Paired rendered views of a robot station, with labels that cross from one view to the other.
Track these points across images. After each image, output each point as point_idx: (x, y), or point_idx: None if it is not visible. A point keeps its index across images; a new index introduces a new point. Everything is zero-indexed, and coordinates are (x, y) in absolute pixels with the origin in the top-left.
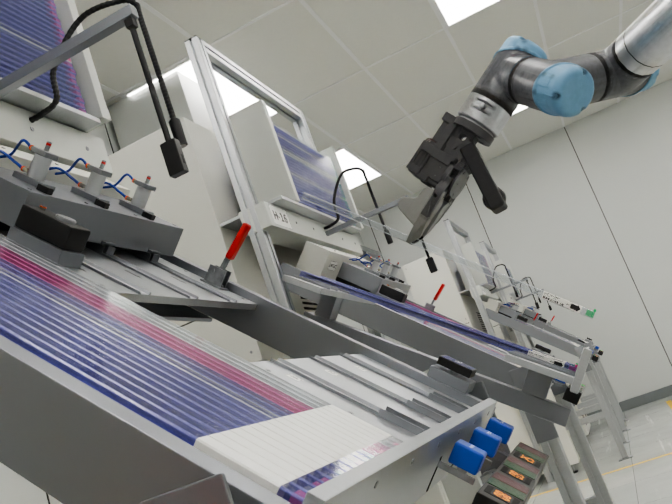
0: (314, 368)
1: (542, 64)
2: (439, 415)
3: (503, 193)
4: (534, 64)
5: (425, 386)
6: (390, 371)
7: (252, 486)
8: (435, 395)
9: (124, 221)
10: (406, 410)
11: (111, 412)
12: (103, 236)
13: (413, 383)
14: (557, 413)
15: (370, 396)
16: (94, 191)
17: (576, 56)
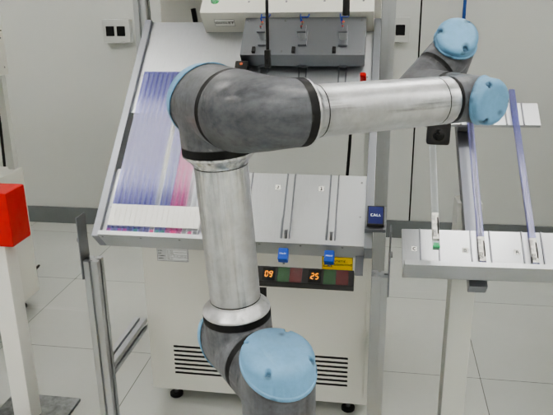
0: (270, 182)
1: (405, 72)
2: (280, 232)
3: (434, 136)
4: (409, 67)
5: (360, 214)
6: (355, 196)
7: (99, 221)
8: (326, 222)
9: (308, 57)
10: (273, 221)
11: (103, 188)
12: (298, 63)
13: (351, 209)
14: (467, 282)
15: (267, 207)
16: (299, 38)
17: (426, 76)
